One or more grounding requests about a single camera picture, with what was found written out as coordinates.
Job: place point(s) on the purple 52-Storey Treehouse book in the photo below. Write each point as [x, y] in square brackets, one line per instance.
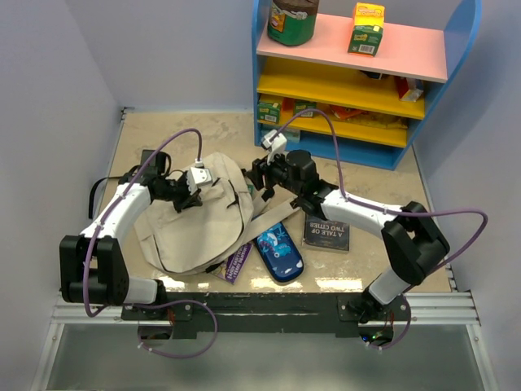
[229, 269]

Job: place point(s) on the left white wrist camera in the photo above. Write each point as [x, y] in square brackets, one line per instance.
[198, 176]

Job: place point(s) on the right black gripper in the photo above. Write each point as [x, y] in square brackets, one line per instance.
[260, 169]

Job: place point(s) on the A Tale of Two Cities book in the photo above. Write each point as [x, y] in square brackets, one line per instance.
[326, 235]

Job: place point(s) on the green brown jar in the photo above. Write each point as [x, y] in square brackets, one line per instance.
[292, 22]

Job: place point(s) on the blue colourful shelf unit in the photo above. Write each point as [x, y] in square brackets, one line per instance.
[324, 72]

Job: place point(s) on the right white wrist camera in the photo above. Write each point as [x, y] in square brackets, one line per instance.
[274, 142]

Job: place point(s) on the orange snack packet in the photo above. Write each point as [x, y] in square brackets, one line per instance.
[343, 113]

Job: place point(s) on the green box left shelf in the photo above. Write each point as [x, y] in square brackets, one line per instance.
[269, 111]

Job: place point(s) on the light blue box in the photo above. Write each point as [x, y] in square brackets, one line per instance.
[265, 128]
[292, 135]

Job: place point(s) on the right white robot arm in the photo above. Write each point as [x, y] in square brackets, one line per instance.
[414, 244]

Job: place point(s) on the blue shark pencil case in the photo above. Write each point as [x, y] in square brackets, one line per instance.
[279, 254]

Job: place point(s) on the red white box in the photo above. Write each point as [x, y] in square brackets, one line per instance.
[409, 89]

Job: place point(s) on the green box shelf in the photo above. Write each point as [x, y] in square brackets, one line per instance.
[300, 105]
[269, 111]

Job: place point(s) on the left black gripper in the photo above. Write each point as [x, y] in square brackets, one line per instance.
[189, 200]

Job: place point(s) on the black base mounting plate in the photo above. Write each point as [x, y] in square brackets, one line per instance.
[340, 314]

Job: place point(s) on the green box middle shelf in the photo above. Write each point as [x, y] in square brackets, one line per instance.
[300, 105]

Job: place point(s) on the light blue box left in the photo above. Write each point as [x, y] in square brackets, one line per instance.
[265, 128]

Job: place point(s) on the yellow green carton box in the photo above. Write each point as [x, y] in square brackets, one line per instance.
[367, 29]

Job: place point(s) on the light blue box right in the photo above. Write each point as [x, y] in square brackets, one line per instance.
[292, 135]

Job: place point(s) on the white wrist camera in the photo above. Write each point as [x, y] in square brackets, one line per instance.
[198, 176]
[274, 142]

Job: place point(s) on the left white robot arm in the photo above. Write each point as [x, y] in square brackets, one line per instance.
[92, 267]

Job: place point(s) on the beige canvas backpack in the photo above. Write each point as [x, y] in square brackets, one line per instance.
[197, 238]

